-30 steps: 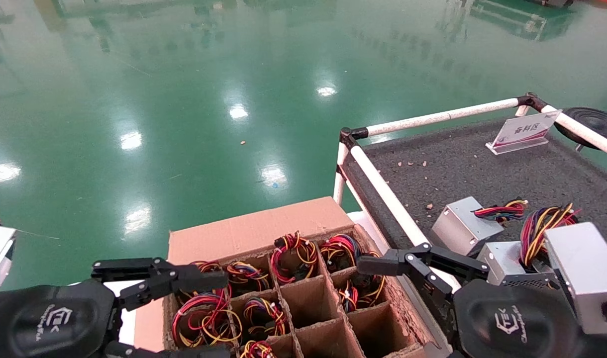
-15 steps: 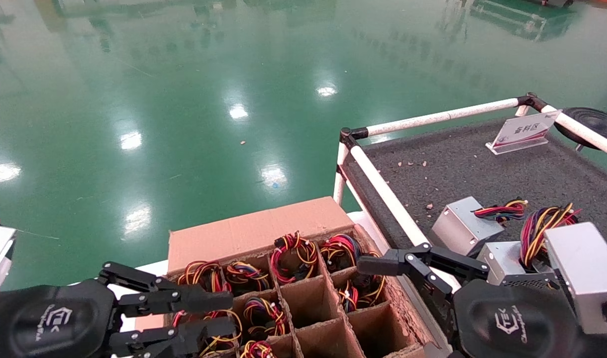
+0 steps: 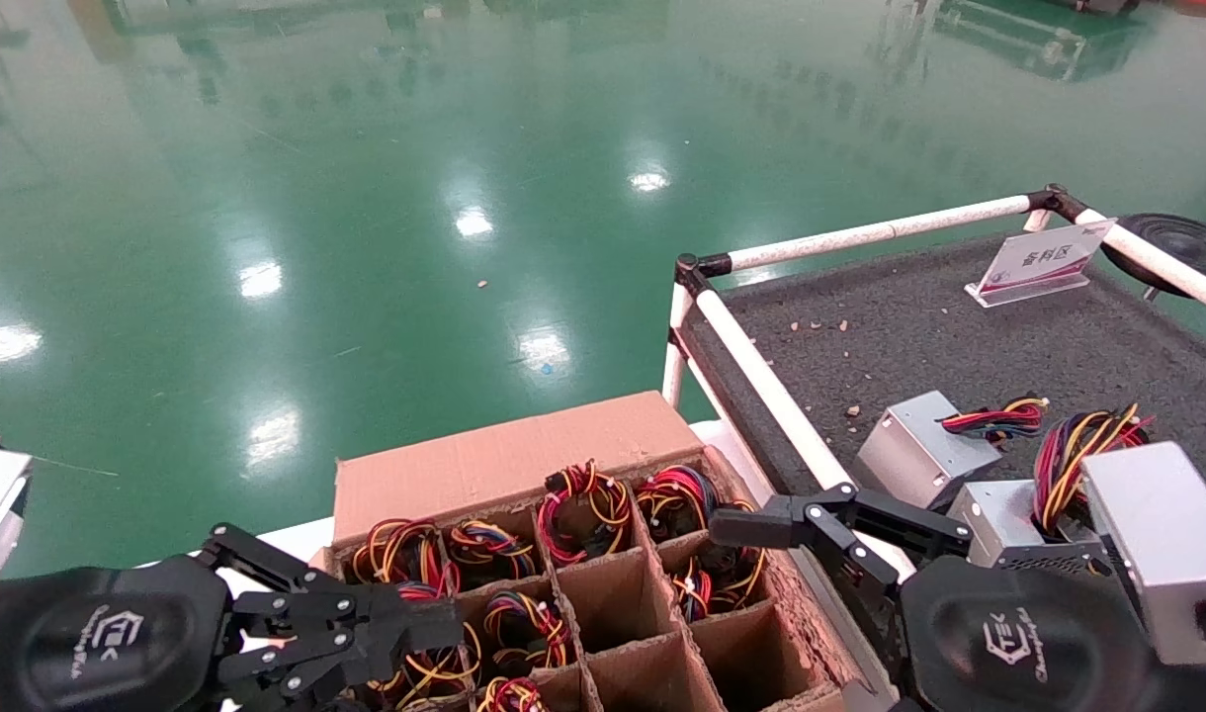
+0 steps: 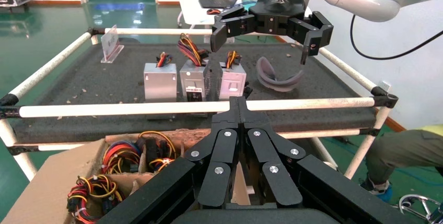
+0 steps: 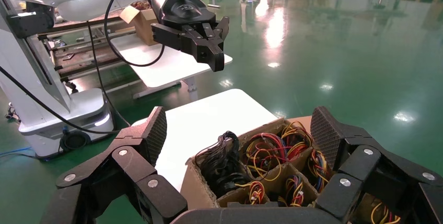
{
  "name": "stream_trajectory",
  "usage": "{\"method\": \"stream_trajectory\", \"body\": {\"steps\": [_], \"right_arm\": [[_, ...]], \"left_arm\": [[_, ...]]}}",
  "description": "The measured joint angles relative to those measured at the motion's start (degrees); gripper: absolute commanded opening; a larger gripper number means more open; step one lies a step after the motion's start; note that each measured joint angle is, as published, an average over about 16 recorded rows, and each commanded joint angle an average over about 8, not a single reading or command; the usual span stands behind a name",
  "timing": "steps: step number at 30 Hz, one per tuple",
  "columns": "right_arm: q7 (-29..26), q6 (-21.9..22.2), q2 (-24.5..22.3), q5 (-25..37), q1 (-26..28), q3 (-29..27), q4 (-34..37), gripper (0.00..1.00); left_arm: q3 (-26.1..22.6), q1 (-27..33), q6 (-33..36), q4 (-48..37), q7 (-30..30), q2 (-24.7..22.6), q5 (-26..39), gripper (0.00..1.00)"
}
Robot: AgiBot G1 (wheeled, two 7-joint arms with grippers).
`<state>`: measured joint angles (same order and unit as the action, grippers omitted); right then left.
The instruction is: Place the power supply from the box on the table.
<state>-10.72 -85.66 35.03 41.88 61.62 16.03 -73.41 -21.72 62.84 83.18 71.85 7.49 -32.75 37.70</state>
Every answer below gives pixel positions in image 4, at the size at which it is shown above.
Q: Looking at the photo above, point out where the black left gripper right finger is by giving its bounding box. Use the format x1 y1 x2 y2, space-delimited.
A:
239 97 307 206

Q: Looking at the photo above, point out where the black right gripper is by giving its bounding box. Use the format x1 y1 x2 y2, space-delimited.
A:
210 0 335 66

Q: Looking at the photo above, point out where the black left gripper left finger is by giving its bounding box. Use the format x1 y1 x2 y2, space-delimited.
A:
181 97 240 207

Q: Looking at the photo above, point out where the brown cardboard divider box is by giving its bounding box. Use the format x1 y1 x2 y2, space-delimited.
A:
0 129 253 224

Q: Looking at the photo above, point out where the purple curved rubber strip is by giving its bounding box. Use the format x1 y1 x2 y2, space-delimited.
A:
256 56 306 93

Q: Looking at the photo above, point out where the white desk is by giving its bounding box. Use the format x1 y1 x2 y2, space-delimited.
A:
178 0 251 28

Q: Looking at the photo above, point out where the person in olive trousers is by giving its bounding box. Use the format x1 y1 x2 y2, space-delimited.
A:
359 124 443 203

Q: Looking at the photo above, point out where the chrome wheel base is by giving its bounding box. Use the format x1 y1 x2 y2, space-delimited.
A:
398 194 443 224

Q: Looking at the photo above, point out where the clear acrylic sign stand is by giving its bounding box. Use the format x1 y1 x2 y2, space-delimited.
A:
100 25 124 64

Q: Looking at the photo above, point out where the silver power supply with cables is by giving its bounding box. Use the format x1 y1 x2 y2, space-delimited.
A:
143 52 178 103
66 175 126 224
137 131 178 174
218 50 249 101
177 32 222 103
101 140 142 175

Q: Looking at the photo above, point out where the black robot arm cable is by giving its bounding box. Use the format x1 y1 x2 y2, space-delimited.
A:
349 14 443 61

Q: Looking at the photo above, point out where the white pipe table frame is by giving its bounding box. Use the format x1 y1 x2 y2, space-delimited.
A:
0 27 399 182

